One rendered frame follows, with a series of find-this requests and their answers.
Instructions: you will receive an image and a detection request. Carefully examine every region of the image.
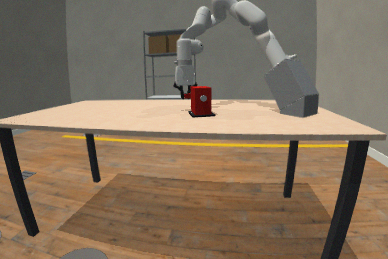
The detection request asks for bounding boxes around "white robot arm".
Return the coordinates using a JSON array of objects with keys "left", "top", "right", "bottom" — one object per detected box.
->
[{"left": 175, "top": 0, "right": 297, "bottom": 68}]

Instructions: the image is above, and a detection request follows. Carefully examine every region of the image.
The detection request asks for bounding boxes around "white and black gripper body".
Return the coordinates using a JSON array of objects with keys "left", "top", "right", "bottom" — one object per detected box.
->
[{"left": 175, "top": 65, "right": 196, "bottom": 86}]

